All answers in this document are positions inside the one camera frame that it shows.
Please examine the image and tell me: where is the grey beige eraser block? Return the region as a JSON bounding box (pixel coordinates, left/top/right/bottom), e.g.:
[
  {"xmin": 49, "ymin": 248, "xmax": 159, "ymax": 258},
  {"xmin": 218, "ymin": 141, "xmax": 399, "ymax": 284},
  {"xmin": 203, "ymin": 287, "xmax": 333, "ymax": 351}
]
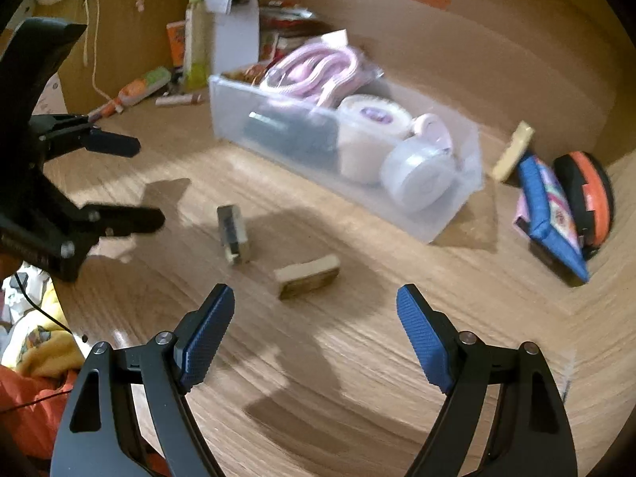
[{"xmin": 217, "ymin": 205, "xmax": 251, "ymax": 265}]

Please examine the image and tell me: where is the pink round Hyntoor case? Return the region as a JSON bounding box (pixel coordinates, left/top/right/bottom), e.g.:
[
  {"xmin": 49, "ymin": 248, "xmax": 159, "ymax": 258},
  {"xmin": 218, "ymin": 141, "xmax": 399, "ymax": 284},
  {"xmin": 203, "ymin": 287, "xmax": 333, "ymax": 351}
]
[{"xmin": 412, "ymin": 113, "xmax": 454, "ymax": 152}]

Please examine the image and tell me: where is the red white marker pen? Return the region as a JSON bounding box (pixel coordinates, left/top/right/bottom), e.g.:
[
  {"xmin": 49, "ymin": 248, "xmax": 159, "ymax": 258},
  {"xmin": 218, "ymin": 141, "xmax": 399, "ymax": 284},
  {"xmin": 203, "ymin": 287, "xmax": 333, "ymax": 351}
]
[{"xmin": 87, "ymin": 98, "xmax": 124, "ymax": 123}]

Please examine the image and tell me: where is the pink lip balm stick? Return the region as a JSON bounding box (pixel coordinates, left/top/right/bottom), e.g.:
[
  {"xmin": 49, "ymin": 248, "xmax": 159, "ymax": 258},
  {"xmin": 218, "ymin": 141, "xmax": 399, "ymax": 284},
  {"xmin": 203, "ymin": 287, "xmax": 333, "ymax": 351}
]
[{"xmin": 154, "ymin": 93, "xmax": 206, "ymax": 108}]

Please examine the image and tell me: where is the yellow green spray bottle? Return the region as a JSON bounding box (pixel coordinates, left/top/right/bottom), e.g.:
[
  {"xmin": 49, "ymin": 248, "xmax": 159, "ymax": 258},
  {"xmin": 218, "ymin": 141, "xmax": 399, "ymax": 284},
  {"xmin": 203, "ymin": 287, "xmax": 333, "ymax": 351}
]
[{"xmin": 183, "ymin": 0, "xmax": 209, "ymax": 91}]

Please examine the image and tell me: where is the white curled paper sheet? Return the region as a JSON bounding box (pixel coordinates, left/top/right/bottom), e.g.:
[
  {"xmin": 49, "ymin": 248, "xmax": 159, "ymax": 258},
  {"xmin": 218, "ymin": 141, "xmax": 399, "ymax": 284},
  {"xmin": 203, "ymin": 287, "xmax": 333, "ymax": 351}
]
[{"xmin": 204, "ymin": 0, "xmax": 260, "ymax": 74}]

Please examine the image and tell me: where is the stack of books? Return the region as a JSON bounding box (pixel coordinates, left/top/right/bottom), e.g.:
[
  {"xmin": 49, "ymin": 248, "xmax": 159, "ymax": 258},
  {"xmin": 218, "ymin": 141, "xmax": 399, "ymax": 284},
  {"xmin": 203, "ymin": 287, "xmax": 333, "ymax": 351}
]
[{"xmin": 259, "ymin": 0, "xmax": 332, "ymax": 62}]

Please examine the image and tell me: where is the blue patchwork pencil pouch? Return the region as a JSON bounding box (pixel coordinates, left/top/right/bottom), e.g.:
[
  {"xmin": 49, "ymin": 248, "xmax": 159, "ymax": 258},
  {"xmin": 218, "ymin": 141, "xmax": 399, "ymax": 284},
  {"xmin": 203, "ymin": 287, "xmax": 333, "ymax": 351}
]
[{"xmin": 513, "ymin": 153, "xmax": 589, "ymax": 283}]

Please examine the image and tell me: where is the black orange zip case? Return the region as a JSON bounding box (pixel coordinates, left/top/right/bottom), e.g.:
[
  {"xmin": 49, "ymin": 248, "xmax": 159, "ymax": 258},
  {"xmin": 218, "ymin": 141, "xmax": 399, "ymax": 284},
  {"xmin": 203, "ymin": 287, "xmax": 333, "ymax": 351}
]
[{"xmin": 553, "ymin": 151, "xmax": 616, "ymax": 261}]

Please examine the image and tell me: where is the small white box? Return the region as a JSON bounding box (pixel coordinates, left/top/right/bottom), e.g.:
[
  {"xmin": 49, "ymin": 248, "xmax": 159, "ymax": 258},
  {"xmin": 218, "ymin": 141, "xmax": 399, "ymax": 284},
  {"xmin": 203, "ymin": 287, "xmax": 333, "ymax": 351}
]
[{"xmin": 307, "ymin": 29, "xmax": 349, "ymax": 48}]

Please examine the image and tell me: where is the white lidded tub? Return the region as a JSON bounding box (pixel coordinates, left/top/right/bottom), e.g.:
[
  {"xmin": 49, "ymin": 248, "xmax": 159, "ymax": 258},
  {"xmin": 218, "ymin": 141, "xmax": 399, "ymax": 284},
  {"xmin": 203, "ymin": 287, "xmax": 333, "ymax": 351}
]
[{"xmin": 337, "ymin": 94, "xmax": 413, "ymax": 185}]

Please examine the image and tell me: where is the clear plastic storage bin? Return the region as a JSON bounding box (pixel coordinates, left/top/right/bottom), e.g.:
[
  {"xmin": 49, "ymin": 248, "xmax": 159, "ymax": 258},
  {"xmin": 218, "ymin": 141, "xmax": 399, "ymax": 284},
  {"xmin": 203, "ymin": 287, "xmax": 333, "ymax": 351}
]
[{"xmin": 209, "ymin": 76, "xmax": 484, "ymax": 242}]

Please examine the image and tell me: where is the clear tape roll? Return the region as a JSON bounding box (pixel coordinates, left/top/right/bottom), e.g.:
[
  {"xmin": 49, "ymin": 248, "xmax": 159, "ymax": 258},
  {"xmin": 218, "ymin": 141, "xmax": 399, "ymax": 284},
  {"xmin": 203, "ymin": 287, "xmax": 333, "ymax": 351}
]
[{"xmin": 380, "ymin": 137, "xmax": 456, "ymax": 213}]

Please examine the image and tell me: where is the cream small tube bottle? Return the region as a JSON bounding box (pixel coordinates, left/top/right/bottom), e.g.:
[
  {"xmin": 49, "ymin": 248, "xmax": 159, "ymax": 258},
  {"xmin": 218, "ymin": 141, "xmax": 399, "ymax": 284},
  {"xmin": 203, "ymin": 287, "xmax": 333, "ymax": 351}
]
[{"xmin": 491, "ymin": 121, "xmax": 535, "ymax": 182}]

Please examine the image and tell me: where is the white hanging cable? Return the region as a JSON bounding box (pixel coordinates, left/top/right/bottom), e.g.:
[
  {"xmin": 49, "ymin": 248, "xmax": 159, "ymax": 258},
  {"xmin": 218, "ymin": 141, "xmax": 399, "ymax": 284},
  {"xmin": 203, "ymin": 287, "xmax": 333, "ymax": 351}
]
[{"xmin": 78, "ymin": 0, "xmax": 150, "ymax": 104}]

